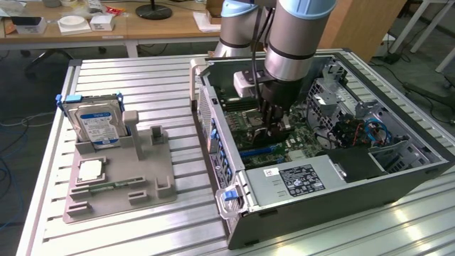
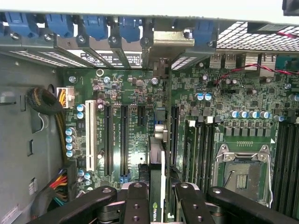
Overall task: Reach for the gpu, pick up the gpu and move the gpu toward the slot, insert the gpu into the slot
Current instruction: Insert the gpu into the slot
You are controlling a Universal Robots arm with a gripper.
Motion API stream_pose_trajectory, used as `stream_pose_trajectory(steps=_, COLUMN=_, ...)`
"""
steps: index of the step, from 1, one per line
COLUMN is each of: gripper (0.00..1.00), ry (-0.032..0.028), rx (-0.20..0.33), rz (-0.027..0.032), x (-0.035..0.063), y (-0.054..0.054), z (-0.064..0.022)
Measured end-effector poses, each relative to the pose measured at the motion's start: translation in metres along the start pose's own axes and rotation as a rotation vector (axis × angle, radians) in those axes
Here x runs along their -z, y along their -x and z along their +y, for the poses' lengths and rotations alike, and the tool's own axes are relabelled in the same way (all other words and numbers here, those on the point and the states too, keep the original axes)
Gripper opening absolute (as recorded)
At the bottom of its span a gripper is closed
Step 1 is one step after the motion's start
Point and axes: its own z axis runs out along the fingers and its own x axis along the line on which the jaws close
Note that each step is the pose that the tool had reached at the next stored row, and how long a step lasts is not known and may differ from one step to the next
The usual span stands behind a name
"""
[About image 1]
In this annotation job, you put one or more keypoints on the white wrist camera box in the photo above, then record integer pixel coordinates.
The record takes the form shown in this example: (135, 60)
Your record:
(243, 85)

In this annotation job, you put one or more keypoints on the white box with round hole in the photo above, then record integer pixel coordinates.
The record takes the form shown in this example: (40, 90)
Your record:
(74, 25)

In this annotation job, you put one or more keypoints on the small white labelled box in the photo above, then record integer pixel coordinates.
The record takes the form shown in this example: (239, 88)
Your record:
(102, 23)

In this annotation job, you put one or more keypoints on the white box with black lid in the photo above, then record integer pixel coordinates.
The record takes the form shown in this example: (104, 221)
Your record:
(30, 25)

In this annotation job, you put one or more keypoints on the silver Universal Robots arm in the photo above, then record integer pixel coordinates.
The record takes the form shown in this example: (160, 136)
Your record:
(295, 32)

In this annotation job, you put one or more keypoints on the Nvidia GPU graphics card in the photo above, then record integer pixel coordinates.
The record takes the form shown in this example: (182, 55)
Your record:
(259, 138)

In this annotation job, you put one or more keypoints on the perforated metal disk bay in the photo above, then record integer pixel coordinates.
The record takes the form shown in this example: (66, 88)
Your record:
(330, 101)

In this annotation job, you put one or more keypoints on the grey 3D-printed parts rack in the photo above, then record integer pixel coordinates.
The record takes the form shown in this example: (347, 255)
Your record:
(120, 165)

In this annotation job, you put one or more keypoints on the silver CPU chip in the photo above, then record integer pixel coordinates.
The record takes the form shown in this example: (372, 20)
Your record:
(91, 172)

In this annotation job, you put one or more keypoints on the white table frame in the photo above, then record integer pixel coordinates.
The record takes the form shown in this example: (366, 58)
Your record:
(426, 16)

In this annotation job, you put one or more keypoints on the white paper stack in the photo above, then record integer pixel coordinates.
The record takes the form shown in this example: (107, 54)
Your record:
(206, 24)

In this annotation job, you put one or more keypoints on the CPU socket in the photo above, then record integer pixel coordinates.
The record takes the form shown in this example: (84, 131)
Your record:
(250, 120)

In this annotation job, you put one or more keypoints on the black floor stand leg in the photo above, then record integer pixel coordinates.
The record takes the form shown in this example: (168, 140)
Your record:
(430, 93)

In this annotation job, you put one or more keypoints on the blue expansion slot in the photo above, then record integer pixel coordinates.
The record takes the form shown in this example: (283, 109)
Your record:
(258, 152)

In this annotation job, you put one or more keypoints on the black round lamp base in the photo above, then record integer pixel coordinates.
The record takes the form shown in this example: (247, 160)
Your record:
(152, 12)

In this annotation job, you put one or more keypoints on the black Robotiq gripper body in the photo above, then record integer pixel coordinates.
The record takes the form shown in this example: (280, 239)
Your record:
(280, 93)

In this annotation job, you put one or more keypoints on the hard disk in blue caddy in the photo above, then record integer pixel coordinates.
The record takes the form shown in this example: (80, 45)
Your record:
(98, 125)

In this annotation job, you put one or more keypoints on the green motherboard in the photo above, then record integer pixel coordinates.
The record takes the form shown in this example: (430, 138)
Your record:
(302, 138)

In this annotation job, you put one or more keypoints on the grey cup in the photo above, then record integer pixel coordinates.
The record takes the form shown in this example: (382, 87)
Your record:
(52, 3)

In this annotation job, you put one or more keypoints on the grey power supply unit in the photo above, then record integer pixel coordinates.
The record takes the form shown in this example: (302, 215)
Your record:
(270, 186)

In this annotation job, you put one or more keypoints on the brown cardboard box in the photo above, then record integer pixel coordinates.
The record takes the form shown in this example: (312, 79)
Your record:
(214, 8)

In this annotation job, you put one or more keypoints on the wooden cabinet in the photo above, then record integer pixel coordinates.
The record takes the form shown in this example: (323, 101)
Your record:
(370, 26)

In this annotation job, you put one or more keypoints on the wooden desk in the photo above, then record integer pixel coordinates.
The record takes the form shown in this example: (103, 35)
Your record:
(142, 29)

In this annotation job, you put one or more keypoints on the green RAM stick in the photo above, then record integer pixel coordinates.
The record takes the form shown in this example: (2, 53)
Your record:
(107, 185)

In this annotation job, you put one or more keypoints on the red packet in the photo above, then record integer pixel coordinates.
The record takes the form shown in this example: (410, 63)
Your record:
(115, 11)

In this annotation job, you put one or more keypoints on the black chair base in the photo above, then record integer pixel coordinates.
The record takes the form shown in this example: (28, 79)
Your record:
(43, 60)

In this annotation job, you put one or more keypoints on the open black PC case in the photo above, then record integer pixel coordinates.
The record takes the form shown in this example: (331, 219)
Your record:
(319, 213)

